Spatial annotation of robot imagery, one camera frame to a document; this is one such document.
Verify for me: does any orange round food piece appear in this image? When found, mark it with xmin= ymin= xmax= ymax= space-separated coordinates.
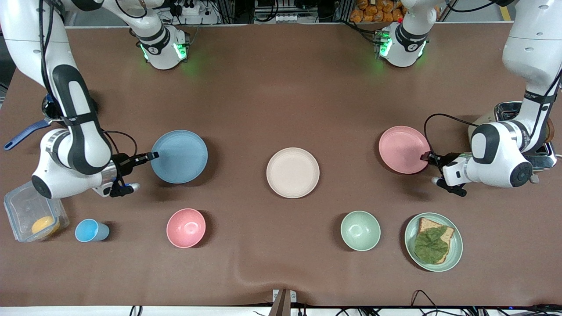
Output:
xmin=31 ymin=215 xmax=61 ymax=237

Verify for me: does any black cable loop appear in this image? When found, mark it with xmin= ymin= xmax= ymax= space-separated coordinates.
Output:
xmin=411 ymin=289 xmax=440 ymax=313

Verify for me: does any black pot with blue handle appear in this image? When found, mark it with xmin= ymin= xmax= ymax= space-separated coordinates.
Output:
xmin=4 ymin=90 xmax=99 ymax=151

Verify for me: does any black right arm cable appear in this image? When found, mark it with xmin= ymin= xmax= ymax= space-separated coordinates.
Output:
xmin=39 ymin=0 xmax=139 ymax=158

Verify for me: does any pink bowl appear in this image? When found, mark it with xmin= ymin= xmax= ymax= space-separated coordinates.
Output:
xmin=166 ymin=208 xmax=206 ymax=249

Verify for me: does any green bowl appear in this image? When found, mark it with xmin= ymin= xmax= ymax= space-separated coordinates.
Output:
xmin=340 ymin=211 xmax=381 ymax=251

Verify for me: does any brown table cloth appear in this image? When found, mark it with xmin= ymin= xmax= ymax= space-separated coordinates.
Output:
xmin=0 ymin=23 xmax=562 ymax=308

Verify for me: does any blue plate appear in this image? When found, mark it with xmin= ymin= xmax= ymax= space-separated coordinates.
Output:
xmin=151 ymin=129 xmax=209 ymax=184

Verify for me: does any beige plate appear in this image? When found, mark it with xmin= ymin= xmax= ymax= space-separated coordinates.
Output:
xmin=266 ymin=147 xmax=320 ymax=199

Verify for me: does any blue cup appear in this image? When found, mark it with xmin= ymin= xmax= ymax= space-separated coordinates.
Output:
xmin=75 ymin=219 xmax=110 ymax=243

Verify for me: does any silver toaster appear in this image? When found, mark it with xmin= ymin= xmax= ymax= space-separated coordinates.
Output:
xmin=468 ymin=101 xmax=558 ymax=184

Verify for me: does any green lettuce leaf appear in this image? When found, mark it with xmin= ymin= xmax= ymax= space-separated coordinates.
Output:
xmin=414 ymin=226 xmax=449 ymax=265

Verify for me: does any white power strip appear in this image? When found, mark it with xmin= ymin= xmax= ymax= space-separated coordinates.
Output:
xmin=169 ymin=0 xmax=195 ymax=16

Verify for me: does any pink plate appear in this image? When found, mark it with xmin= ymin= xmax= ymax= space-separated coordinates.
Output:
xmin=378 ymin=126 xmax=432 ymax=175

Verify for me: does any glass lid with blue knob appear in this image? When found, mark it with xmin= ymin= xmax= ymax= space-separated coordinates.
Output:
xmin=42 ymin=94 xmax=62 ymax=122

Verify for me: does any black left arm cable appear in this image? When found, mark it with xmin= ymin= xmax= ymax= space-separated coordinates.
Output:
xmin=423 ymin=113 xmax=480 ymax=155

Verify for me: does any clear plastic container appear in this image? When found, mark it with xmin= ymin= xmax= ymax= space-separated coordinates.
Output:
xmin=4 ymin=180 xmax=70 ymax=243

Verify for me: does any bag of orange snacks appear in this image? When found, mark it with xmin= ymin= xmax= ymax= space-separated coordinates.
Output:
xmin=350 ymin=0 xmax=440 ymax=24

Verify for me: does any bread slice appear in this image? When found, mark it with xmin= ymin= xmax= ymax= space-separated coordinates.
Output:
xmin=416 ymin=217 xmax=455 ymax=265

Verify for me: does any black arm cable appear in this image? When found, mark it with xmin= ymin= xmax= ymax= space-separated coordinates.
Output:
xmin=39 ymin=0 xmax=139 ymax=158
xmin=423 ymin=113 xmax=480 ymax=155

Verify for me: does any green plate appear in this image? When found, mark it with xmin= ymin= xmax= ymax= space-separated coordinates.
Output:
xmin=404 ymin=212 xmax=464 ymax=273

